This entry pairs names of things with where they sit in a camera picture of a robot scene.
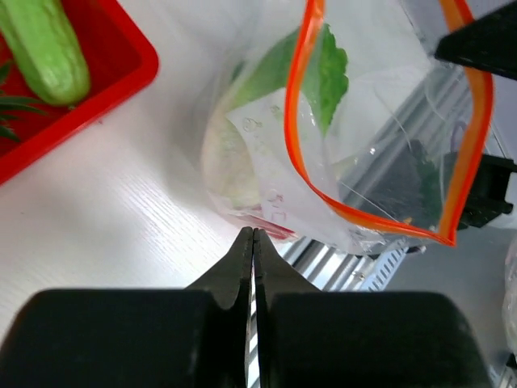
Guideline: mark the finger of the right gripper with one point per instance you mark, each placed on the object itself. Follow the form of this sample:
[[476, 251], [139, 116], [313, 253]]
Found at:
[[487, 43]]

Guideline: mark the orange pineapple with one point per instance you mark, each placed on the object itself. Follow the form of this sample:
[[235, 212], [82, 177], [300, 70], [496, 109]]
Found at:
[[13, 106]]

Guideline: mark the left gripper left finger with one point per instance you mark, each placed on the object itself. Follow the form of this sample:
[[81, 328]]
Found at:
[[192, 337]]

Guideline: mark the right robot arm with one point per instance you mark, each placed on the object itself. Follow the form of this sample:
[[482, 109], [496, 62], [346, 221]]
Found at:
[[476, 193]]

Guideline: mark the aluminium mounting rail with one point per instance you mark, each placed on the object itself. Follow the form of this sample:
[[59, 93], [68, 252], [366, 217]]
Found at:
[[330, 270]]

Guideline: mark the green lettuce cabbage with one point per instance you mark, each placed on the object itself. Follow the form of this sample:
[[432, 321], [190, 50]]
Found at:
[[227, 167]]

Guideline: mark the clear zip top bag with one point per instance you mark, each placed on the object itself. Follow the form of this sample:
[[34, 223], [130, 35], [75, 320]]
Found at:
[[379, 176]]

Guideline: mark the red plastic tray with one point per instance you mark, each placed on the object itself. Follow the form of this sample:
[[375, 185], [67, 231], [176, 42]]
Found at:
[[121, 61]]

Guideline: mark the green cucumber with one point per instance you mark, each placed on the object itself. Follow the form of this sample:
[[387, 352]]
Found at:
[[46, 50]]

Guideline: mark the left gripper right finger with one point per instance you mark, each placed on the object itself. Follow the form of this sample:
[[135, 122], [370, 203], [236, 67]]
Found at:
[[311, 338]]

